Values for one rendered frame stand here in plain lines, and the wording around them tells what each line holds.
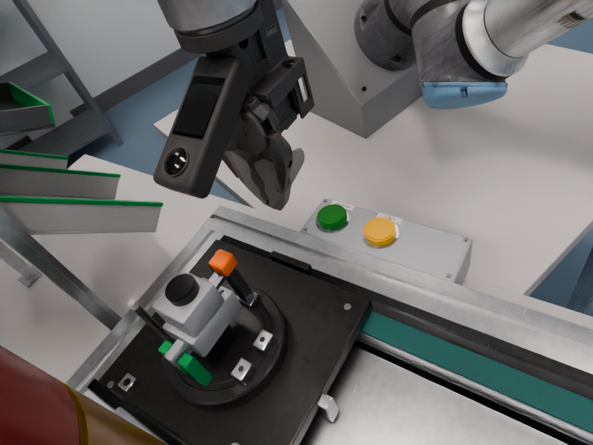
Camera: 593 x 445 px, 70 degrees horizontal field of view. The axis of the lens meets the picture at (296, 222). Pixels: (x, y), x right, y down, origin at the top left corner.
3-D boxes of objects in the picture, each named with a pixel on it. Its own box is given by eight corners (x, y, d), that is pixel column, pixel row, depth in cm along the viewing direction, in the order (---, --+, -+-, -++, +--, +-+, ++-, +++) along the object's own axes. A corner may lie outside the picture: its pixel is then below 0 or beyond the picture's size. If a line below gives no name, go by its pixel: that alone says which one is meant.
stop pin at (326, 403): (329, 404, 45) (322, 391, 42) (340, 411, 45) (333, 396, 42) (323, 417, 44) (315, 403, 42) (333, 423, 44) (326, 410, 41)
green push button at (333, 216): (328, 209, 60) (326, 199, 59) (353, 216, 58) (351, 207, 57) (314, 230, 58) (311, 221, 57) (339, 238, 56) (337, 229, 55)
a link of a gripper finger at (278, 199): (322, 186, 49) (304, 120, 42) (295, 223, 46) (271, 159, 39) (300, 180, 50) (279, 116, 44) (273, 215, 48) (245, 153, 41)
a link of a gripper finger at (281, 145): (303, 184, 42) (280, 111, 36) (295, 195, 42) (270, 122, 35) (266, 175, 45) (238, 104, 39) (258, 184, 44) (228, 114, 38)
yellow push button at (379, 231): (372, 222, 57) (371, 213, 55) (401, 230, 55) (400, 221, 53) (359, 245, 55) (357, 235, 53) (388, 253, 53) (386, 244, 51)
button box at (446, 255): (331, 222, 66) (323, 195, 61) (470, 266, 55) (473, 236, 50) (308, 257, 62) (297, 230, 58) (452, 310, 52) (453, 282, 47)
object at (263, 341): (266, 335, 45) (261, 328, 44) (277, 341, 44) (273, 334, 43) (255, 350, 44) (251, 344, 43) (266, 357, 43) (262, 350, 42)
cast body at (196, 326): (213, 291, 46) (185, 252, 41) (243, 305, 44) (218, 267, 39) (161, 358, 42) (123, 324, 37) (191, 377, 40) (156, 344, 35)
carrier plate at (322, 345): (221, 246, 61) (215, 237, 59) (373, 307, 49) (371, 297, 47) (97, 398, 50) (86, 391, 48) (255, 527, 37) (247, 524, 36)
